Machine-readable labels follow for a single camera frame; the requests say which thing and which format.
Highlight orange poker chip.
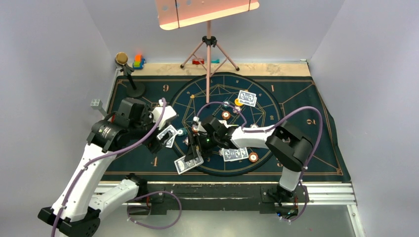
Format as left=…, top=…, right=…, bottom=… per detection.
left=221, top=111, right=231, bottom=120
left=249, top=152, right=259, bottom=163

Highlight face up red card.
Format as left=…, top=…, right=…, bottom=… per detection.
left=219, top=120, right=238, bottom=127

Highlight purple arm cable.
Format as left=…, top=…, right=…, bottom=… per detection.
left=50, top=98, right=168, bottom=237
left=192, top=101, right=324, bottom=222

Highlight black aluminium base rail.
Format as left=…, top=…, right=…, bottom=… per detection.
left=67, top=178, right=357, bottom=217

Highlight round brass bell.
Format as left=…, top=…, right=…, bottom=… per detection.
left=115, top=52, right=146, bottom=98

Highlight pink music stand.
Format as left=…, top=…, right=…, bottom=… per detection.
left=155, top=0, right=260, bottom=103

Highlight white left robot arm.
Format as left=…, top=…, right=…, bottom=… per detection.
left=38, top=97, right=177, bottom=237

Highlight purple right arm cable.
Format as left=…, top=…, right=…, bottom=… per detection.
left=192, top=101, right=324, bottom=222

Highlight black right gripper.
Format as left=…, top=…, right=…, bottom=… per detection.
left=185, top=131, right=219, bottom=161

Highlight yellow big blind button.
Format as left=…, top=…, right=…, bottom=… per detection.
left=234, top=98, right=243, bottom=106

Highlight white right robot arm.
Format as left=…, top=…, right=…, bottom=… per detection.
left=183, top=116, right=318, bottom=202

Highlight red teal toy blocks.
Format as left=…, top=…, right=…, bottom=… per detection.
left=192, top=58, right=220, bottom=65

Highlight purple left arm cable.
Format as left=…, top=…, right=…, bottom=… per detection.
left=50, top=98, right=168, bottom=237

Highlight colourful toy brick train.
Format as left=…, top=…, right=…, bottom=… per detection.
left=132, top=54, right=146, bottom=70

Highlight blue playing card box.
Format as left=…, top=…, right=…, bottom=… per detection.
left=157, top=125, right=177, bottom=148

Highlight blue backed playing card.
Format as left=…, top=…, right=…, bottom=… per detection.
left=221, top=148, right=237, bottom=162
left=238, top=90, right=257, bottom=107
left=234, top=148, right=249, bottom=160
left=174, top=156, right=204, bottom=175

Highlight round dark poker mat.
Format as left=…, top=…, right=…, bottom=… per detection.
left=160, top=73, right=285, bottom=177

